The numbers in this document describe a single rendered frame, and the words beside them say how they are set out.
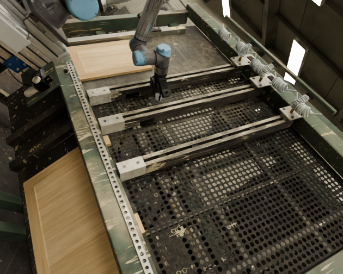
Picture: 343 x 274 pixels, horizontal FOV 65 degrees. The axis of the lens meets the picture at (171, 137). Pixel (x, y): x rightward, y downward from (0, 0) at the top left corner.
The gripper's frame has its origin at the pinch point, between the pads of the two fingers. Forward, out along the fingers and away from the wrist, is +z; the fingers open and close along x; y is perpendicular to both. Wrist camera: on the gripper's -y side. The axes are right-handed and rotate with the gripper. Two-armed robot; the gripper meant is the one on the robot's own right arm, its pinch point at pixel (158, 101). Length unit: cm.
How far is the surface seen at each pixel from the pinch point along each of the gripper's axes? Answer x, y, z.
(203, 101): -22.8, -12.7, -5.2
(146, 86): 3.7, 10.3, -4.5
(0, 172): 101, 33, 69
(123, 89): 17.9, 10.7, -4.6
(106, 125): 35.5, -12.7, -4.0
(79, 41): 28, 73, -1
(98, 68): 24.2, 41.7, 1.0
